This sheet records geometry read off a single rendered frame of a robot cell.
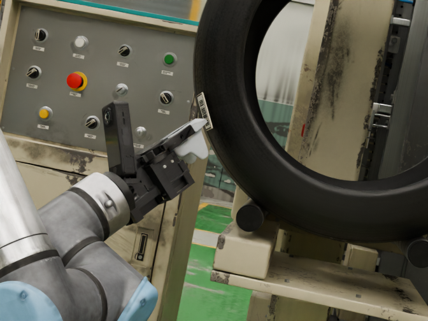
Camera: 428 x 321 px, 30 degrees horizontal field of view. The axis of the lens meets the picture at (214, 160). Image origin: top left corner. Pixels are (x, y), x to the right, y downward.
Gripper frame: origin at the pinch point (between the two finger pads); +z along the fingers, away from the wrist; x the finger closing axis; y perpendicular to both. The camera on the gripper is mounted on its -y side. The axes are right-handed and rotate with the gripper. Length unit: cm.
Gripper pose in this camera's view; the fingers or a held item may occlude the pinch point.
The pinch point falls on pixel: (197, 120)
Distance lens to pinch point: 127.8
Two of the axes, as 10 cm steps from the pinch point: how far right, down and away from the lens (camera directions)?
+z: 6.7, -4.9, 5.6
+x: 5.4, -1.9, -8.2
